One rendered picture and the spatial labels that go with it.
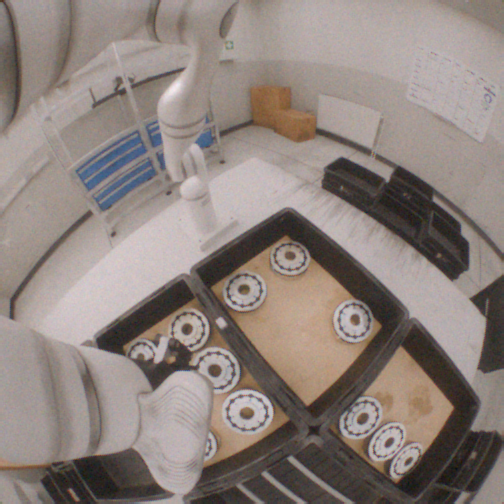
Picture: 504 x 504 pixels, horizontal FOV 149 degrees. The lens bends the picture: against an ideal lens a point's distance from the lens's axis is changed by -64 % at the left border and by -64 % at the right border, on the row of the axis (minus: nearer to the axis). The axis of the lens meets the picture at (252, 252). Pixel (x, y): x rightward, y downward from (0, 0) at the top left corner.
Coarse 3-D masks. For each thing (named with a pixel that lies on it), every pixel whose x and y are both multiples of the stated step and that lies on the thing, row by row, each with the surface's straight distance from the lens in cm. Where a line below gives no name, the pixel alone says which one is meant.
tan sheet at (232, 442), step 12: (192, 300) 50; (204, 312) 48; (156, 324) 53; (168, 324) 51; (144, 336) 54; (216, 336) 46; (228, 348) 45; (168, 360) 50; (192, 360) 47; (216, 372) 45; (240, 384) 45; (252, 384) 44; (216, 396) 46; (216, 408) 46; (276, 408) 45; (216, 420) 47; (276, 420) 46; (288, 420) 46; (228, 432) 47; (264, 432) 47; (228, 444) 49; (240, 444) 48; (216, 456) 51; (228, 456) 50
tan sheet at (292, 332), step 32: (256, 256) 52; (288, 288) 48; (320, 288) 50; (256, 320) 45; (288, 320) 46; (320, 320) 47; (352, 320) 49; (288, 352) 44; (320, 352) 46; (352, 352) 48; (288, 384) 44; (320, 384) 46
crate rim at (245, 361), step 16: (160, 288) 43; (192, 288) 40; (144, 304) 44; (208, 304) 38; (112, 320) 48; (96, 336) 51; (224, 336) 35; (240, 352) 34; (256, 368) 34; (272, 400) 35; (288, 416) 35; (304, 432) 37; (288, 448) 37; (256, 464) 39; (208, 480) 43; (224, 480) 42
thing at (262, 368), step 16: (288, 208) 50; (256, 224) 46; (240, 240) 43; (208, 256) 42; (352, 256) 44; (192, 272) 42; (368, 272) 44; (384, 288) 44; (400, 304) 45; (224, 320) 36; (240, 336) 35; (384, 352) 40; (368, 368) 39; (272, 384) 34; (352, 384) 38; (288, 400) 35; (336, 400) 37; (304, 416) 36; (320, 416) 36
